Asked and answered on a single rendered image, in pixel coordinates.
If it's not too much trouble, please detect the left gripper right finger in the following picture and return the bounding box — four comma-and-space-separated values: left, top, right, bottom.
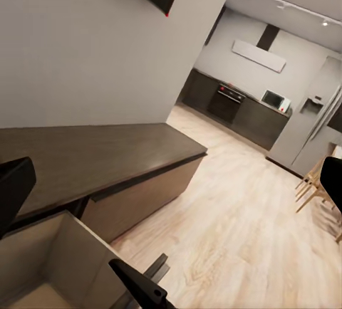
319, 156, 342, 213

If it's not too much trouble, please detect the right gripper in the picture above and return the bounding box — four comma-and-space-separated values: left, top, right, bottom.
109, 258, 176, 309

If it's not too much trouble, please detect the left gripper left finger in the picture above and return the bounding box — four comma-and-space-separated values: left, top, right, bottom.
0, 157, 36, 241

